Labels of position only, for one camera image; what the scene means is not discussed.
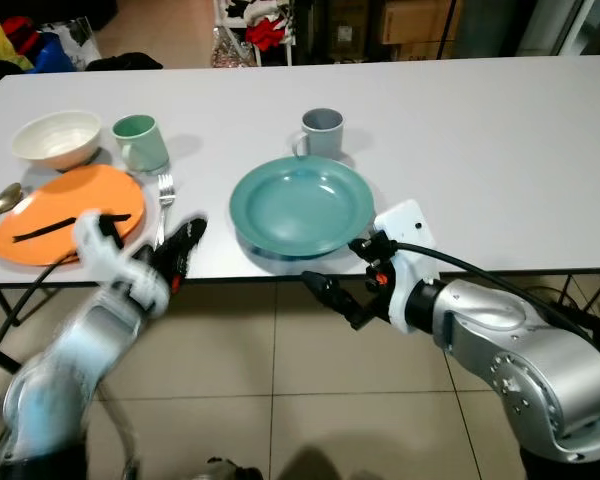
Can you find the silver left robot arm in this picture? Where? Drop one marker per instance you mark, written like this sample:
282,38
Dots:
62,380

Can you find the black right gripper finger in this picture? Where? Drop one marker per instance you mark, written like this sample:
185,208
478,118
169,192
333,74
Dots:
370,252
338,290

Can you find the white rack with red cloth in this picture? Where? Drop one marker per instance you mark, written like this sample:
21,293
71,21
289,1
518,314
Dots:
260,35

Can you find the light green mug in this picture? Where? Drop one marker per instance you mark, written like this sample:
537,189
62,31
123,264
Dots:
145,146

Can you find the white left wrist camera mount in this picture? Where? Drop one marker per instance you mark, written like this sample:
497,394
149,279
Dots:
110,258

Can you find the yellow red blue bag pile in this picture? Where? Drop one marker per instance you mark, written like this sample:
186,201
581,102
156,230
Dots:
30,48

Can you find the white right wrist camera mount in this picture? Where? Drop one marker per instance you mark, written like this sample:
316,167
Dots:
410,220

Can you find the black strip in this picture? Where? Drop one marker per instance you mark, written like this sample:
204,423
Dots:
40,233

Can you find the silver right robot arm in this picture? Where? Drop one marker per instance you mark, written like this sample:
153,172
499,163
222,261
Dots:
510,340

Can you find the gold spoon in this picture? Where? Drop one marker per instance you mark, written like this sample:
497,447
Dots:
8,196

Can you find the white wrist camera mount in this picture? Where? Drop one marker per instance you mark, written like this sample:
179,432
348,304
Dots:
110,258
410,220

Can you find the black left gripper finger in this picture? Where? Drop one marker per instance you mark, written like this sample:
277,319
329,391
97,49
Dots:
193,234
194,257

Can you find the grey-blue mug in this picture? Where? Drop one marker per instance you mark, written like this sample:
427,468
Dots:
322,133

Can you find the orange plate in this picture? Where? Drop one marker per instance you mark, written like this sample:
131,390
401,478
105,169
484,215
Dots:
55,198

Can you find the black bundle behind table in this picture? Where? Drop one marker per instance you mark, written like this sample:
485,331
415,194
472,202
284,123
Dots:
125,62

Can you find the silver fork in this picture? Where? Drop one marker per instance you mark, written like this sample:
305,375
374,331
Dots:
165,203

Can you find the teal plate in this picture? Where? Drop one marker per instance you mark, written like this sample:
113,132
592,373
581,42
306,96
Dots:
302,206

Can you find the brown cardboard box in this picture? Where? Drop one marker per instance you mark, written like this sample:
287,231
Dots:
418,20

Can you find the white ceramic bowl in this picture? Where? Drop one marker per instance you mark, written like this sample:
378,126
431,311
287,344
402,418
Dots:
57,136

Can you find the black table frame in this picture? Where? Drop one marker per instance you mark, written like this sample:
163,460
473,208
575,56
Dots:
0,355

